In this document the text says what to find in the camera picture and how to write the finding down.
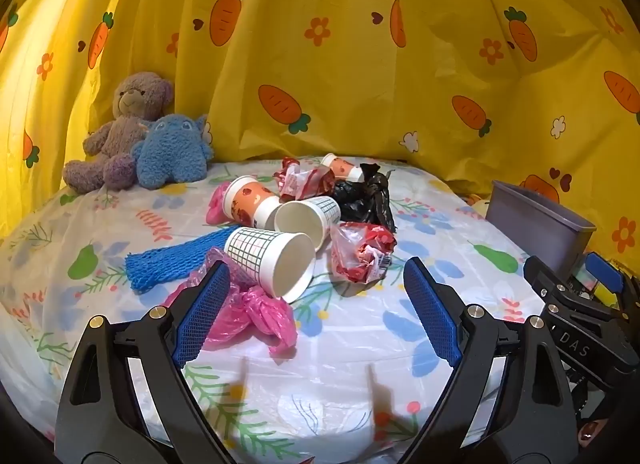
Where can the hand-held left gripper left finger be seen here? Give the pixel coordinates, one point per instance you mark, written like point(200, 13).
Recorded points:
point(200, 314)

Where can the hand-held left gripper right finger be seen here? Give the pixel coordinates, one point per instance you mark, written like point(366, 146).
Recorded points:
point(432, 314)

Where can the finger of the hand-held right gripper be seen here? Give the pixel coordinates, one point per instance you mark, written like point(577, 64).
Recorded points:
point(602, 269)
point(560, 294)

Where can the pink plastic bag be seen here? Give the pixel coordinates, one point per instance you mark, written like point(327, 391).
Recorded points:
point(217, 204)
point(250, 316)

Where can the blue foam net sleeve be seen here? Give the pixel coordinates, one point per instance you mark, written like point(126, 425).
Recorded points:
point(170, 261)

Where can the grey plastic bin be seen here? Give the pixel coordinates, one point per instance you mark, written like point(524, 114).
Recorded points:
point(530, 224)

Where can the white checked paper cup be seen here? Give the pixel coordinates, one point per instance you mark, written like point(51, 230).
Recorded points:
point(305, 221)
point(260, 256)

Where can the clear bag with red wrapper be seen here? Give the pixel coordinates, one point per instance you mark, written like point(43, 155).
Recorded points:
point(360, 251)

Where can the large orange-print paper cup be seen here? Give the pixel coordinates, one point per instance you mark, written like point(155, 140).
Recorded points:
point(247, 201)

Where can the black plastic bag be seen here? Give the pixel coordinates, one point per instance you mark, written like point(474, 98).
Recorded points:
point(362, 196)

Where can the red wrapper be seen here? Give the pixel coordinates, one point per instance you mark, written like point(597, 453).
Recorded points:
point(302, 182)

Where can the small orange-print paper cup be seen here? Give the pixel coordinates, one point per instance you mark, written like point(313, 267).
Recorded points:
point(340, 167)

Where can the person's right hand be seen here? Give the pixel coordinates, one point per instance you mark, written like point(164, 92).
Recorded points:
point(589, 433)

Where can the pale yellow cloth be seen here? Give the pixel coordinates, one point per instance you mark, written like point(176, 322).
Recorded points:
point(477, 205)

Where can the floral plastic tablecloth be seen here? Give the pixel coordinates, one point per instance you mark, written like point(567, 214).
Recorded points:
point(325, 384)

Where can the blue plush monster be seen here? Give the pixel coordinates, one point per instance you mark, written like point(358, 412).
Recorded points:
point(170, 154)

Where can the purple teddy bear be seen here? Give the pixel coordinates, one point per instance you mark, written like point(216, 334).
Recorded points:
point(115, 139)

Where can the yellow carrot-print curtain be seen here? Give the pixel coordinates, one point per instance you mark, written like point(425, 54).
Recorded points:
point(350, 69)

